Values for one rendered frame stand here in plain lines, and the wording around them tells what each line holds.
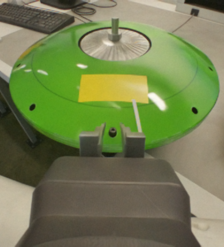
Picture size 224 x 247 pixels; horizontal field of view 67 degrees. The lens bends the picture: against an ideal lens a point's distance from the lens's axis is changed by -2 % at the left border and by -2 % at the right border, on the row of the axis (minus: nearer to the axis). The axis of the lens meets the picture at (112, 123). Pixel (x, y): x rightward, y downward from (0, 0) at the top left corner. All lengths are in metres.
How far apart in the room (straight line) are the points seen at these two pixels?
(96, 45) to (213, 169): 0.29
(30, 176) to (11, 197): 1.20
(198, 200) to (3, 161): 1.44
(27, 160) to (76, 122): 1.33
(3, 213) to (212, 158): 0.34
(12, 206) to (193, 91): 0.24
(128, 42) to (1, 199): 0.25
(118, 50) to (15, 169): 1.35
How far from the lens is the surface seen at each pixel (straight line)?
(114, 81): 0.20
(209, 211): 0.34
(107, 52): 0.25
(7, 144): 1.67
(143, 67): 0.22
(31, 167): 1.46
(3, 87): 1.18
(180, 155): 0.36
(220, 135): 0.43
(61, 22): 0.81
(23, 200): 0.22
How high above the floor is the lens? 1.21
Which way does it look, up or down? 51 degrees down
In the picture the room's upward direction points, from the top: 1 degrees clockwise
